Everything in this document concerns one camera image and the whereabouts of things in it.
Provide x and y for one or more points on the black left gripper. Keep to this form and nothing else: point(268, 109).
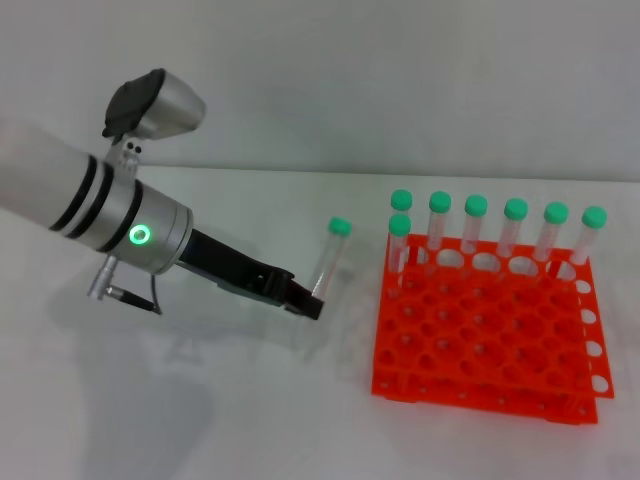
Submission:
point(235, 270)

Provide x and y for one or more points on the clear test tube green cap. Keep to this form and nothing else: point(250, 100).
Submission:
point(402, 199)
point(516, 209)
point(340, 226)
point(400, 225)
point(556, 212)
point(476, 205)
point(594, 216)
point(440, 202)

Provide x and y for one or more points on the orange plastic test tube rack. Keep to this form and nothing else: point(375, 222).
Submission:
point(500, 340)

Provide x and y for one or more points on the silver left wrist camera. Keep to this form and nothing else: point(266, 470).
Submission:
point(170, 110)

